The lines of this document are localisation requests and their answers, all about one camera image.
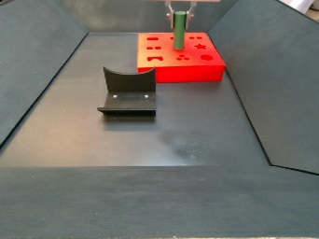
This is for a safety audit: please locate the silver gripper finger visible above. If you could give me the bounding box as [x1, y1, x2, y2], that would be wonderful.
[164, 1, 174, 28]

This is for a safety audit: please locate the black curved holder stand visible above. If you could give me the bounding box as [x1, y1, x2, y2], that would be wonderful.
[97, 68, 157, 116]

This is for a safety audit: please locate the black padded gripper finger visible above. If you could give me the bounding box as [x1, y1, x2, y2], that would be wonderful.
[185, 1, 197, 29]

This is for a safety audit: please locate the red shape sorter block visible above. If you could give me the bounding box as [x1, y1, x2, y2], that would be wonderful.
[137, 33, 225, 83]

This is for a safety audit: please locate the green cylinder peg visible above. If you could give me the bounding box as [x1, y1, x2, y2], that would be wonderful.
[173, 11, 186, 50]

